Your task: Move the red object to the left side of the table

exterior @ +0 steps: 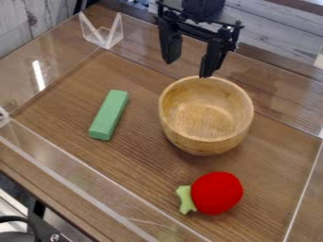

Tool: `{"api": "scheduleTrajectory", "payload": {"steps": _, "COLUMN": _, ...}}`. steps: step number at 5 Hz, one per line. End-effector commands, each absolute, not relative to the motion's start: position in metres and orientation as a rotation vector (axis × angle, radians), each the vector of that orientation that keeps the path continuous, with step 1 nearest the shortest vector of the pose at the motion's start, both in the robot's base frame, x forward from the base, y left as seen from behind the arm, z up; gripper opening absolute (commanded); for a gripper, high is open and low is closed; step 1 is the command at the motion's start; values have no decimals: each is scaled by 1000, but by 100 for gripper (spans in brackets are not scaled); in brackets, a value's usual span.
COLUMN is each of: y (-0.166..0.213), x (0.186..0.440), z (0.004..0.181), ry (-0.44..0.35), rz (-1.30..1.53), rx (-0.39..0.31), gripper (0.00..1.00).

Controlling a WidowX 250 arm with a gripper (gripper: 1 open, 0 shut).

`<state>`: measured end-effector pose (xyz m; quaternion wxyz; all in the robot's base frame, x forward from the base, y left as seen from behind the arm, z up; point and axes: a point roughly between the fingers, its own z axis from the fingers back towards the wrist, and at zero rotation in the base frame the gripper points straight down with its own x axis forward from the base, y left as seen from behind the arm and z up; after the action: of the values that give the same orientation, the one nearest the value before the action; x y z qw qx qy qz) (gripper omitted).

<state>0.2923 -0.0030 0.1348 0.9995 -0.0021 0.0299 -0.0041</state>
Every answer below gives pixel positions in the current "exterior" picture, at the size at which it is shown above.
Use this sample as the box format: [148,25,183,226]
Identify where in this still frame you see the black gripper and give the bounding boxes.
[155,0,244,78]

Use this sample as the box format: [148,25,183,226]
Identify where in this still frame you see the red plush strawberry toy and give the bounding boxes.
[175,172,243,216]

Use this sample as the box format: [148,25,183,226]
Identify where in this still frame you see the wooden bowl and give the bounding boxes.
[159,76,254,156]

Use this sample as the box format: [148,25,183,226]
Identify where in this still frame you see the green rectangular block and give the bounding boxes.
[88,90,128,141]

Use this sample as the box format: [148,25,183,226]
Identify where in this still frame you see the clear acrylic tray walls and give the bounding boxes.
[0,8,323,242]

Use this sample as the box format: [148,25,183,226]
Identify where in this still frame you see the black table clamp mount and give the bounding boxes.
[28,200,72,242]

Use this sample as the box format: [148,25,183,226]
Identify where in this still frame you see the black cable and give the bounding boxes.
[0,215,34,225]

